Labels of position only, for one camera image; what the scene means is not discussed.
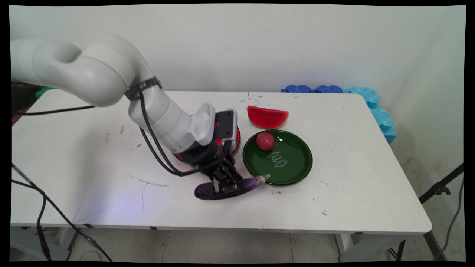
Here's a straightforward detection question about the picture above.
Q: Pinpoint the pink cloth item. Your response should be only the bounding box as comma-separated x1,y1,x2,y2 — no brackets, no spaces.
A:
11,108,30,126

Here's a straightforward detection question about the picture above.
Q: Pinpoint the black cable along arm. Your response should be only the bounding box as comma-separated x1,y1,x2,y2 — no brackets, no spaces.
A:
11,91,233,177

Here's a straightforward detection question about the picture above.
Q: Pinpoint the red watermelon slice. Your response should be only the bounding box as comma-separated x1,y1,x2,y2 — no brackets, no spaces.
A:
247,105,290,130

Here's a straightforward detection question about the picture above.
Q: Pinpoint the black strap on arm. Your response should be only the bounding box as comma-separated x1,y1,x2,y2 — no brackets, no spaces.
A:
124,77,163,101

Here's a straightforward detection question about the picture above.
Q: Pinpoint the grey hanging cable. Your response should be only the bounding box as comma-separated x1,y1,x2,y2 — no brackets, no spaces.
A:
432,178,465,260

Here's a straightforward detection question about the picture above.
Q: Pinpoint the red round plate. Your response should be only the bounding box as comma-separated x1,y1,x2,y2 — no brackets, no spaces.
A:
173,125,241,161

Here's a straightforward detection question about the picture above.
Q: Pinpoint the black tripod stand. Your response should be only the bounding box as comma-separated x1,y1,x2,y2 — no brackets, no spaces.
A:
419,163,464,204

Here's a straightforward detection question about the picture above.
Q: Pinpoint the green foam mat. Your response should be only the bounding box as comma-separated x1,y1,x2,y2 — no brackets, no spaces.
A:
35,87,57,99

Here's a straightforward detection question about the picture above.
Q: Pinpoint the purple eggplant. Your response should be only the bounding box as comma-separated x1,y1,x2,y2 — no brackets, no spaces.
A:
194,174,271,201

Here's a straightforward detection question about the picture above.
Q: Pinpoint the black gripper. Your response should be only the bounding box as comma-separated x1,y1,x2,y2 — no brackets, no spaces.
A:
174,142,244,194

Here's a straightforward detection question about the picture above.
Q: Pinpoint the white fan-shaped camera mount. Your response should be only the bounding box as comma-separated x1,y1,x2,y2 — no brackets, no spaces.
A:
187,103,216,146

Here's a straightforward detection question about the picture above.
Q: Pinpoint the black looping cable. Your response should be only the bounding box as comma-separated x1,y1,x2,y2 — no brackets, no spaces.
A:
10,180,52,261

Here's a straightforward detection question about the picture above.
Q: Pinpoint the red apple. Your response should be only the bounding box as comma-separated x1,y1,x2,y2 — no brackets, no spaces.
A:
256,132,275,151

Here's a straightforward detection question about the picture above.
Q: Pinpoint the grey metal table leg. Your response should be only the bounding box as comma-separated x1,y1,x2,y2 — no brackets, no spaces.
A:
66,227,82,251

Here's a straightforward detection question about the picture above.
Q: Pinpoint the light blue foam mat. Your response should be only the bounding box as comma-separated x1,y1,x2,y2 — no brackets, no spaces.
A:
343,87,397,144

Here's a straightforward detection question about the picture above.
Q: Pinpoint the black cable with connector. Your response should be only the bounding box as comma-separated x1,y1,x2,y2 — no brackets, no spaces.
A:
10,162,114,261

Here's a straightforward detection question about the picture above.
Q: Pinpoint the black folding table leg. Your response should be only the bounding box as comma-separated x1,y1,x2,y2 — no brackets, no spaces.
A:
388,231,448,261

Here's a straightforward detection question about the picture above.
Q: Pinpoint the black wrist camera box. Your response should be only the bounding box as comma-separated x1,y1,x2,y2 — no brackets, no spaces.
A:
214,108,238,153

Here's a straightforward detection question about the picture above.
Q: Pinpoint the dark green round plate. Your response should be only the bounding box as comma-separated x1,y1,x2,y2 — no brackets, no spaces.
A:
243,129,313,186

